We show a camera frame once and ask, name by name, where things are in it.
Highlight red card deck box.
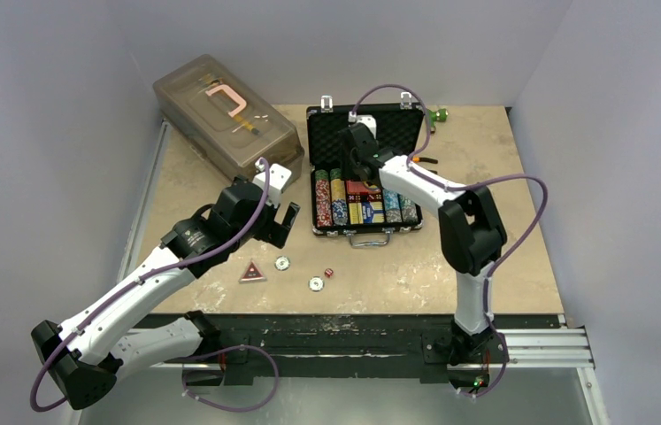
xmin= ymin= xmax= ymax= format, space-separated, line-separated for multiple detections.
xmin=345 ymin=181 xmax=382 ymax=197

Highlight blue yellow card deck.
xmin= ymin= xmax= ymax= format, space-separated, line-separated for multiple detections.
xmin=349 ymin=201 xmax=385 ymax=225

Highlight red triangle all-in marker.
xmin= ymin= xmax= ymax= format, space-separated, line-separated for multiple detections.
xmin=239 ymin=260 xmax=267 ymax=283

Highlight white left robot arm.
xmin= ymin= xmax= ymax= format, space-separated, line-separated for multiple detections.
xmin=29 ymin=158 xmax=300 ymax=413

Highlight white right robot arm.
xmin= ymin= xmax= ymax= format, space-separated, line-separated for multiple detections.
xmin=339 ymin=112 xmax=507 ymax=360

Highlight black poker set case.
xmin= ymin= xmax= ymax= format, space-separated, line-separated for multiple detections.
xmin=306 ymin=96 xmax=425 ymax=247

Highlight red dice in case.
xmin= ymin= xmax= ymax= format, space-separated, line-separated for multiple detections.
xmin=347 ymin=194 xmax=365 ymax=204

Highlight yellow blue chip row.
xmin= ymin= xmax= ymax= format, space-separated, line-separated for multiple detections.
xmin=329 ymin=168 xmax=349 ymax=226

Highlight red white chip row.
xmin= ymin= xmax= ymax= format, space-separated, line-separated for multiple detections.
xmin=314 ymin=169 xmax=333 ymax=228

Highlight white dealer chip left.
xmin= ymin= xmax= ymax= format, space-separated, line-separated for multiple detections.
xmin=274 ymin=256 xmax=290 ymax=271

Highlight white dealer chip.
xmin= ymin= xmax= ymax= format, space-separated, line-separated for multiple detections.
xmin=274 ymin=256 xmax=290 ymax=271
xmin=308 ymin=276 xmax=325 ymax=292

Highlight light blue chip row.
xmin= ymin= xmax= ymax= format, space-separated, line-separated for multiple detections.
xmin=382 ymin=189 xmax=403 ymax=223

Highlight purple green chip row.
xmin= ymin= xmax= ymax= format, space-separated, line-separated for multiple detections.
xmin=398 ymin=194 xmax=418 ymax=223

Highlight white dealer chip right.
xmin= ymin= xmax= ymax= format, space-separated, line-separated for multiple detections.
xmin=308 ymin=276 xmax=325 ymax=292

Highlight translucent brown plastic box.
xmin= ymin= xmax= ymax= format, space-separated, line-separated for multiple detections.
xmin=153 ymin=54 xmax=304 ymax=183

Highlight green toy tool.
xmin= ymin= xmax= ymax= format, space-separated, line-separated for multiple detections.
xmin=427 ymin=108 xmax=449 ymax=135

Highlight pink c-clamp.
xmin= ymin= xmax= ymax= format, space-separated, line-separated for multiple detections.
xmin=205 ymin=83 xmax=248 ymax=118

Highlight orange handled pliers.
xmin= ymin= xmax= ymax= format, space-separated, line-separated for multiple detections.
xmin=412 ymin=156 xmax=439 ymax=165

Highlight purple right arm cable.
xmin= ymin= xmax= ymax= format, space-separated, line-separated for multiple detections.
xmin=350 ymin=83 xmax=550 ymax=400

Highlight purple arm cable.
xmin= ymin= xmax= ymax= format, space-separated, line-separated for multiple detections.
xmin=350 ymin=83 xmax=550 ymax=400
xmin=29 ymin=158 xmax=273 ymax=413

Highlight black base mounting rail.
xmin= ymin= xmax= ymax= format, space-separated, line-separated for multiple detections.
xmin=163 ymin=313 xmax=594 ymax=390

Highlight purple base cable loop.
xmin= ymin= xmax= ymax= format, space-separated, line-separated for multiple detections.
xmin=181 ymin=343 xmax=282 ymax=413

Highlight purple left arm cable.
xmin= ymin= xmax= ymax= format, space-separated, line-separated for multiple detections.
xmin=29 ymin=158 xmax=273 ymax=413

